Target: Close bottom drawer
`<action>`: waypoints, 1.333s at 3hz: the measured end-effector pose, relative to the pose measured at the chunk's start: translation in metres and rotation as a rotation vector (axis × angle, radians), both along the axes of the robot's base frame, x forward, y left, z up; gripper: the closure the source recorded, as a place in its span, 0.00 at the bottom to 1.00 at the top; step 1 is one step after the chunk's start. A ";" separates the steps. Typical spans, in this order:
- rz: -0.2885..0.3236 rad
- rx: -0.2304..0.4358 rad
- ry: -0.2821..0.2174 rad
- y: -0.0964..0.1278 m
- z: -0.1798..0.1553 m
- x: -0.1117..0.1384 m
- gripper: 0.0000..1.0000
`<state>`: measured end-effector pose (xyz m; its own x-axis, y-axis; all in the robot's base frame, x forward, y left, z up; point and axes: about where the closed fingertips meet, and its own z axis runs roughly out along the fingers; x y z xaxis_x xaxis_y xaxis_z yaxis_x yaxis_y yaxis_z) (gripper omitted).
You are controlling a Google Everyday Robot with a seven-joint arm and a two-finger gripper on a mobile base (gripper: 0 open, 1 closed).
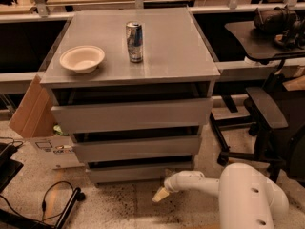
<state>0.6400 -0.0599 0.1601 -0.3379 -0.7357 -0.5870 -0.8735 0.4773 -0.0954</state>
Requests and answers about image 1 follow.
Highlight white paper bowl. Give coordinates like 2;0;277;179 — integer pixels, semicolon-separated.
59;46;105;74

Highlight grey middle drawer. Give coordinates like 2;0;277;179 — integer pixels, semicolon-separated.
73;135;201;163

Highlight black equipment base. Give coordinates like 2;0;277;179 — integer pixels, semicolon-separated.
0;141;87;229

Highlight silver blue drink can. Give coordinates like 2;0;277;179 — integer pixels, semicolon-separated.
126;21;143;63

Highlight black headset device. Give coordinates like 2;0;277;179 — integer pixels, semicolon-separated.
254;7;298;34

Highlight grey drawer cabinet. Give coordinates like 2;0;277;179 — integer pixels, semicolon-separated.
40;7;221;186

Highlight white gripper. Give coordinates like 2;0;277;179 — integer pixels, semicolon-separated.
152;171;205;202

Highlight black office chair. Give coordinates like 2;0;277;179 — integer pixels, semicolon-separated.
213;73;305;184

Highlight black controller on table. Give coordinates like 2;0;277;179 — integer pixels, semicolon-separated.
274;20;305;49

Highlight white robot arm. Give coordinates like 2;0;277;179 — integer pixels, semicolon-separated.
152;163;289;229

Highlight grey drawer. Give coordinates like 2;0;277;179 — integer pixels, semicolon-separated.
86;155;193;184
73;135;201;163
51;98;213;134

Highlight open cardboard box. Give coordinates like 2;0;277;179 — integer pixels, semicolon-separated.
9;75;82;169

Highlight grey bottom drawer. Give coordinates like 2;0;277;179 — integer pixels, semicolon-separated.
86;155;193;184

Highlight grey top drawer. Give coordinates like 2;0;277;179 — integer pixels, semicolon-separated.
51;98;213;134

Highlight black floor cable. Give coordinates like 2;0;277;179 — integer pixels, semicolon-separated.
0;180;75;224

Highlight black side table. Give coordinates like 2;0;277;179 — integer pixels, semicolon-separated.
224;20;305;66

